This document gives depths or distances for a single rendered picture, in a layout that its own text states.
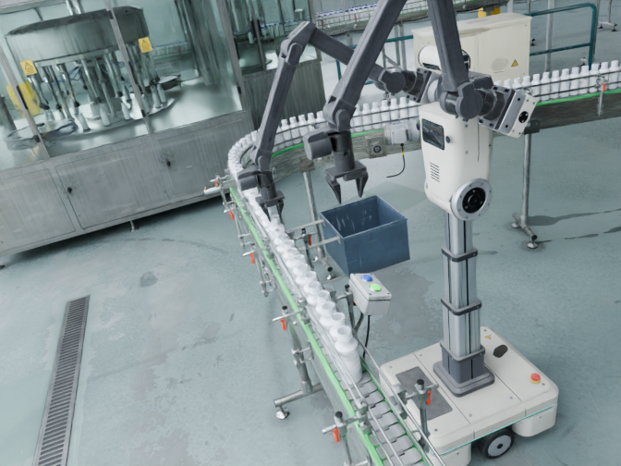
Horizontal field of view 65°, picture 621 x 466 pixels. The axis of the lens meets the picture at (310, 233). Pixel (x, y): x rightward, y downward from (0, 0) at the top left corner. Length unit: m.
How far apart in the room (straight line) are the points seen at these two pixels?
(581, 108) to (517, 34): 2.31
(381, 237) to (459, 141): 0.70
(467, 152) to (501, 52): 4.14
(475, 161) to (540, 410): 1.16
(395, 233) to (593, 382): 1.25
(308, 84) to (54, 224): 3.74
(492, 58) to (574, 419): 4.02
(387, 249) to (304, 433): 1.01
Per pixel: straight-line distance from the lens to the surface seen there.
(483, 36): 5.73
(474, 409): 2.30
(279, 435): 2.64
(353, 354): 1.31
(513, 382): 2.42
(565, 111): 3.63
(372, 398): 1.34
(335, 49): 1.77
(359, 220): 2.49
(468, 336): 2.20
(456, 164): 1.72
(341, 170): 1.36
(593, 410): 2.74
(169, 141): 4.87
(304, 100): 7.05
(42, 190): 5.05
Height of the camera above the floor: 1.99
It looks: 28 degrees down
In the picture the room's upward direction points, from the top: 11 degrees counter-clockwise
